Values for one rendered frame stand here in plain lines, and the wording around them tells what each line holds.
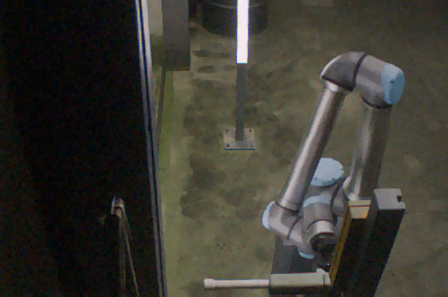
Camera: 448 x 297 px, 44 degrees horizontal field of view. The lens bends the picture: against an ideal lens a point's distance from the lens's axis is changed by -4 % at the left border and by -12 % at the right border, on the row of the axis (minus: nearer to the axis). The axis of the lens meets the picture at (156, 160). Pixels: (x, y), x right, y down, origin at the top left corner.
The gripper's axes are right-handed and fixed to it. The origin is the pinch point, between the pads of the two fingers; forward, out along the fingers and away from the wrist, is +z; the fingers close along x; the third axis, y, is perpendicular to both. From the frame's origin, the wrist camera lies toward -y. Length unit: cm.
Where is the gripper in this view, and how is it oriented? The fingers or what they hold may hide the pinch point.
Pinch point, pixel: (331, 291)
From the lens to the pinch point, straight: 168.7
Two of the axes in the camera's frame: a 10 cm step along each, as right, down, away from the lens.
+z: -0.6, 6.7, -7.4
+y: 0.6, 7.5, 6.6
